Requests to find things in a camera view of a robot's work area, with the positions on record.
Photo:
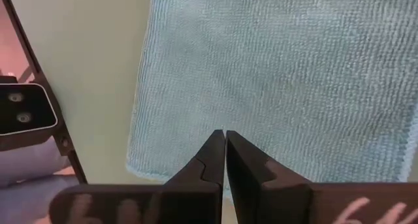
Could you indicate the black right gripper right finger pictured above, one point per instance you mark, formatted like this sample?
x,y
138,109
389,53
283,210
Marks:
x,y
277,201

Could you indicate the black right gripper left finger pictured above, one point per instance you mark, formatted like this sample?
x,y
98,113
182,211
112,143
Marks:
x,y
183,201

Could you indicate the teal microfiber towel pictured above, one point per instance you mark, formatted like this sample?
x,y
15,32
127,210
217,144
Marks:
x,y
277,70

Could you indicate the black table-level camera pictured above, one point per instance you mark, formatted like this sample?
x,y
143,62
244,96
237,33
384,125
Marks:
x,y
26,109

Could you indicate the black aluminium table frame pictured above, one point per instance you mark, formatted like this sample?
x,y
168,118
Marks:
x,y
23,38

